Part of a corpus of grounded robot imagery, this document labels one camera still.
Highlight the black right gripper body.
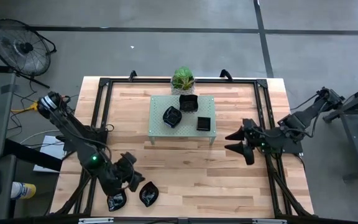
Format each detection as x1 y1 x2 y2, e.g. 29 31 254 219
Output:
242 118 262 166

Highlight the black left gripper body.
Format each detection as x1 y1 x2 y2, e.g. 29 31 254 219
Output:
106 151 146 196

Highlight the black glossy leaf-shaped plate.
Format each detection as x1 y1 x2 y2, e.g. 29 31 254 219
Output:
106 189 127 213
162 106 183 129
139 181 160 208

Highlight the small black square plate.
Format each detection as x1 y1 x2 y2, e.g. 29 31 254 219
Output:
196 116 212 132

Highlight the black square bowl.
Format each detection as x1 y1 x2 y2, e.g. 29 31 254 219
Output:
178 94 199 113

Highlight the green perforated mini table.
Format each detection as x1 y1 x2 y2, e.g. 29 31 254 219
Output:
147 95 218 146

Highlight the white label strip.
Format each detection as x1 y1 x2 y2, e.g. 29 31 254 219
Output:
252 218 287 224
78 217 114 224

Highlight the white paper sheet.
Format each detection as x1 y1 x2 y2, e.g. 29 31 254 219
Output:
32 135 71 174

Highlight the succulent in triangle-patterned pot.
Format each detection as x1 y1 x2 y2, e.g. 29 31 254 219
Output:
170 66 196 96

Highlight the white yellow bottle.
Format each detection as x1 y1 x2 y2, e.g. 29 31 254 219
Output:
10 182 37 200

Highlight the yellow power plug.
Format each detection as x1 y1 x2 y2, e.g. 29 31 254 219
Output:
10 101 39 113

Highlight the black floor fan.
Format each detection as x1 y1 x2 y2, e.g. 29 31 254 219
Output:
0 18 57 90

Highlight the black table frame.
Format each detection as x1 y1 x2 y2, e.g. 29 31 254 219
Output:
47 70 315 218

